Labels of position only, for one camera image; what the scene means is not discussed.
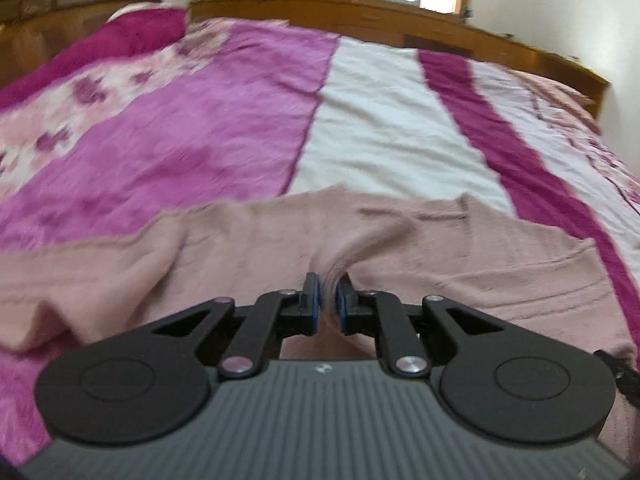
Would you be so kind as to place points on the pink textured cloth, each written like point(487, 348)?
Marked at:
point(565, 92)

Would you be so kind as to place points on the wooden headboard cabinet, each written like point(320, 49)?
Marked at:
point(55, 15)

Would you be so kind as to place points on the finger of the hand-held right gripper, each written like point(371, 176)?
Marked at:
point(622, 372)

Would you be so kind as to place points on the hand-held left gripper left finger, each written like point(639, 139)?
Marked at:
point(312, 305)

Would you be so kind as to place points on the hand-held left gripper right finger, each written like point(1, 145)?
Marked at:
point(342, 306)

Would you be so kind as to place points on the purple floral blanket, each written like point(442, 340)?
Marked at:
point(200, 125)

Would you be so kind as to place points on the small dark figurine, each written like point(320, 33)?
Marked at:
point(468, 10)

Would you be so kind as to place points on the pink knit sweater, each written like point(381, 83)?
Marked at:
point(250, 260)

